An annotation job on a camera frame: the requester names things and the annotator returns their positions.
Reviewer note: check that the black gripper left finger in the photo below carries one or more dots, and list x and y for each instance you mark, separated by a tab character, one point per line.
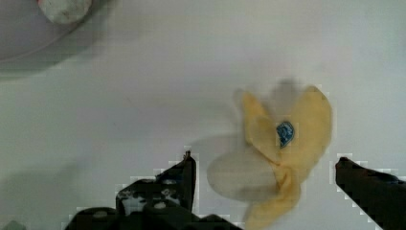
161	203

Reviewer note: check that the red ketchup bottle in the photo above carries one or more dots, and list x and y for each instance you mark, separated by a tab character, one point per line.
65	11

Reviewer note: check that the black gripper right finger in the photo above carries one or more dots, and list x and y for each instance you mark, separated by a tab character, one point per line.
381	196

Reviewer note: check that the grey round plate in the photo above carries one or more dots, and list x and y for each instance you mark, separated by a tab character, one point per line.
25	29

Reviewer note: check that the peeled toy banana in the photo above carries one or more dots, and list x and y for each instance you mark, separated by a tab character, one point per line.
279	157

